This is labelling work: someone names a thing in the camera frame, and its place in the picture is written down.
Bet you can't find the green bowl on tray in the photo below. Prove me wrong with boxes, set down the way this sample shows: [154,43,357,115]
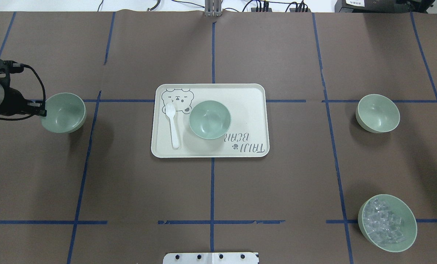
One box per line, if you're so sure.
[189,100,232,140]

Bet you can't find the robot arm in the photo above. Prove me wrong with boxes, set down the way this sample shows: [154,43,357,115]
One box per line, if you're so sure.
[0,82,47,121]

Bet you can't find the green bowl with ice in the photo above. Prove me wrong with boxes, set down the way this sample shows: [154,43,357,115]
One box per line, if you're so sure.
[358,194,418,253]

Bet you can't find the white plastic spoon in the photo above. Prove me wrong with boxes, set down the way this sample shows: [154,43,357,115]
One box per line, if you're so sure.
[165,103,180,149]

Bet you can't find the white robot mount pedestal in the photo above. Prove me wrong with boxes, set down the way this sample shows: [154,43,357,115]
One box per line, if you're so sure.
[163,252,260,264]

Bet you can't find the black camera cable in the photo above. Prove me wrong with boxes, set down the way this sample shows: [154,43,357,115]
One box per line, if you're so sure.
[0,63,47,121]

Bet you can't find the clear ice cubes pile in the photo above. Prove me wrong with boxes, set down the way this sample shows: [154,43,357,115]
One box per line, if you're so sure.
[362,198,407,246]

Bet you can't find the aluminium frame post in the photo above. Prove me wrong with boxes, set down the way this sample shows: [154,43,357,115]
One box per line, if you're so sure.
[204,0,223,17]

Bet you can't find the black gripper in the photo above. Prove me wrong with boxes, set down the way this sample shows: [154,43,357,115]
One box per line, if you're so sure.
[0,88,47,117]

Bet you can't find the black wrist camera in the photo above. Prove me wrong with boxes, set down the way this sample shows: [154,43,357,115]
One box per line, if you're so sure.
[0,59,24,76]

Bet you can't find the cream bear serving tray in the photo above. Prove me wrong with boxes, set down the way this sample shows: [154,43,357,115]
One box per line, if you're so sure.
[150,84,270,158]

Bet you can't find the black equipment on desk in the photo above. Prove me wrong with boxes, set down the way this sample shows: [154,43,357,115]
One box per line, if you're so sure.
[334,0,435,14]

